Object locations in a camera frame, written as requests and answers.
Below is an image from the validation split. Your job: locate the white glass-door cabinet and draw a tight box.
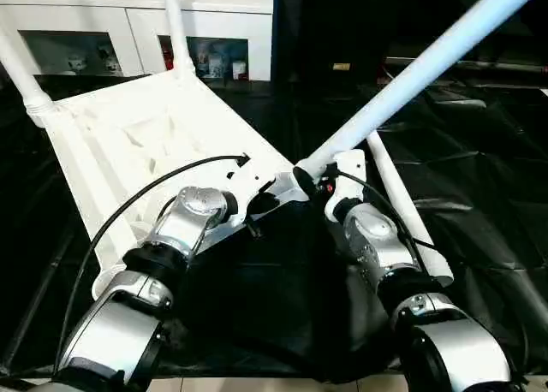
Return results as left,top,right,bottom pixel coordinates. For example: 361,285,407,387
0,0,276,83

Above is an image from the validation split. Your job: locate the white plastic table top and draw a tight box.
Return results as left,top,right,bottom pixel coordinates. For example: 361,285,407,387
32,69,310,302

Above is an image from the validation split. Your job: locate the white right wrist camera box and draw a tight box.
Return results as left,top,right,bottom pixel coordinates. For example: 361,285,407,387
323,149,368,223

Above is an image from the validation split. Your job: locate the black speaker box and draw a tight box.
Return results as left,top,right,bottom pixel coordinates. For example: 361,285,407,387
295,0,390,86

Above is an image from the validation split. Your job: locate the white plastic table leg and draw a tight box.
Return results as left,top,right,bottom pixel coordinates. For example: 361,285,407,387
0,17,56,128
162,0,197,80
292,0,539,193
365,130,455,288

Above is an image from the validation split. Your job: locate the black plastic mat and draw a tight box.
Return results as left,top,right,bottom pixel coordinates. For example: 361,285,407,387
0,72,548,385

